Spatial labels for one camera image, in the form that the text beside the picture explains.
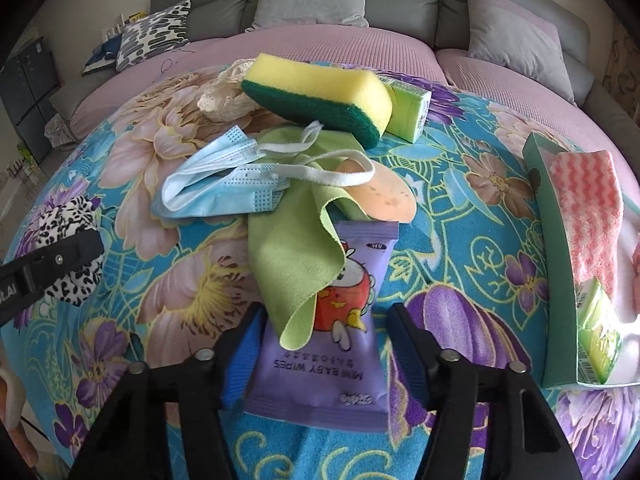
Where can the green tissue pack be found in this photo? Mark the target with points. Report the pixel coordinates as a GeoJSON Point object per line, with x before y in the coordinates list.
{"type": "Point", "coordinates": [407, 110]}
{"type": "Point", "coordinates": [597, 340]}

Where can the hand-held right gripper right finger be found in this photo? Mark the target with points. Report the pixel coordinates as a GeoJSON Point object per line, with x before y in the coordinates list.
{"type": "Point", "coordinates": [407, 355]}

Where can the yellow white box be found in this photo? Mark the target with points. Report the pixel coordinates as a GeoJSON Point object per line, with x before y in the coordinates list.
{"type": "Point", "coordinates": [135, 17]}

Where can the purple wet wipes packet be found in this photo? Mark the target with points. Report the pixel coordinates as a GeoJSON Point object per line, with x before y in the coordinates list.
{"type": "Point", "coordinates": [320, 375]}

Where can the beige patterned curtain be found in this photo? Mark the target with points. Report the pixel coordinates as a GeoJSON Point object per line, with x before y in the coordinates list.
{"type": "Point", "coordinates": [625, 65]}

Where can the pink white striped towel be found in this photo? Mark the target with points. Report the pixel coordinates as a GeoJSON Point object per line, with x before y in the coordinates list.
{"type": "Point", "coordinates": [585, 210]}

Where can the pink sofa seat cover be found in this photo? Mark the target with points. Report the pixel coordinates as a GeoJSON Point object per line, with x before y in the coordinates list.
{"type": "Point", "coordinates": [500, 85]}
{"type": "Point", "coordinates": [300, 45]}

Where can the light green cloth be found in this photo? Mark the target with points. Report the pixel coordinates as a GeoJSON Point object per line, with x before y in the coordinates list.
{"type": "Point", "coordinates": [285, 260]}

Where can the peach green pad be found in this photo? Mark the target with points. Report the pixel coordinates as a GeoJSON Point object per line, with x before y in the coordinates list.
{"type": "Point", "coordinates": [385, 195]}

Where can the grey cushion with pink band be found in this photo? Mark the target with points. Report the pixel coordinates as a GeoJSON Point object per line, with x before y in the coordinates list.
{"type": "Point", "coordinates": [515, 45]}

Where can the black white patterned cushion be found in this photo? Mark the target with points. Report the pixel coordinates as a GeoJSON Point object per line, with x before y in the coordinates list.
{"type": "Point", "coordinates": [155, 35]}

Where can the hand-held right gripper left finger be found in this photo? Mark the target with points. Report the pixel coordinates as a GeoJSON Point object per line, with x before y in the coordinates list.
{"type": "Point", "coordinates": [240, 360]}

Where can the dark cabinet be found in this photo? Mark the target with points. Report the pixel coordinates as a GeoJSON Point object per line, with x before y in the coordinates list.
{"type": "Point", "coordinates": [25, 90]}

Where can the black white leopard cloth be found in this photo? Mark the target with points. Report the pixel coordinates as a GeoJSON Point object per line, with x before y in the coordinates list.
{"type": "Point", "coordinates": [60, 217]}

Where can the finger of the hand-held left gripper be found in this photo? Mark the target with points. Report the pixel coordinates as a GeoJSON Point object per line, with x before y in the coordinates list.
{"type": "Point", "coordinates": [65, 260]}

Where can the grey sofa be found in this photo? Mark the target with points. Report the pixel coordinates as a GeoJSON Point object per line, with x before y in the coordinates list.
{"type": "Point", "coordinates": [400, 0]}

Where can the yellow green sponge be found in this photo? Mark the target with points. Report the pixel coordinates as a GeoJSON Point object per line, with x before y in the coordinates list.
{"type": "Point", "coordinates": [310, 85]}

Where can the blue white fabric item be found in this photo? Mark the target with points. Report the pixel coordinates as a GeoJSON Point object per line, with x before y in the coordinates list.
{"type": "Point", "coordinates": [102, 55]}

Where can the teal cardboard box lid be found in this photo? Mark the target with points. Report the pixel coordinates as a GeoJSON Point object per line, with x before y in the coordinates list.
{"type": "Point", "coordinates": [555, 285]}

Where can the blue face mask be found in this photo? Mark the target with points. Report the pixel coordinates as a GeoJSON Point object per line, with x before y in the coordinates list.
{"type": "Point", "coordinates": [210, 180]}

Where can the cream lace cloth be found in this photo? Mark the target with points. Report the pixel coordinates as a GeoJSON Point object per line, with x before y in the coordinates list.
{"type": "Point", "coordinates": [220, 100]}

